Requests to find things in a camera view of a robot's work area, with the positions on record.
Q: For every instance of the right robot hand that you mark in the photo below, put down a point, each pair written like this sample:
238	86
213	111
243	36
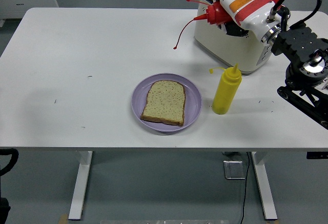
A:
246	1

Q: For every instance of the red squeeze bottle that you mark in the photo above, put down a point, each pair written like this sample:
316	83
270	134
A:
214	11

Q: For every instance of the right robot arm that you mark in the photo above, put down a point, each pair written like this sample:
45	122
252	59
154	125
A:
299	44

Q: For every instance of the bread slice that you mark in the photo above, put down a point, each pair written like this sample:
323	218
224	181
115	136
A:
164	103

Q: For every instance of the cream and chrome toaster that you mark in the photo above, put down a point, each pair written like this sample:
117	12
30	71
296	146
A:
230	51

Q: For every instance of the yellow squeeze bottle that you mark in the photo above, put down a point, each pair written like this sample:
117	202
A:
225	93

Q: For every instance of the purple plate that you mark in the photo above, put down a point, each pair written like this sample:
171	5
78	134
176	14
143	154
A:
192	101

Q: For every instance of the metal floor socket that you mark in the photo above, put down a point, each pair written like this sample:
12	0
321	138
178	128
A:
233	170

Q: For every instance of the black table control panel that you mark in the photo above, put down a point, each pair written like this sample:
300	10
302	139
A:
317	155

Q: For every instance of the white table leg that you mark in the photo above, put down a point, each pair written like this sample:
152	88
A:
265	188
79	188

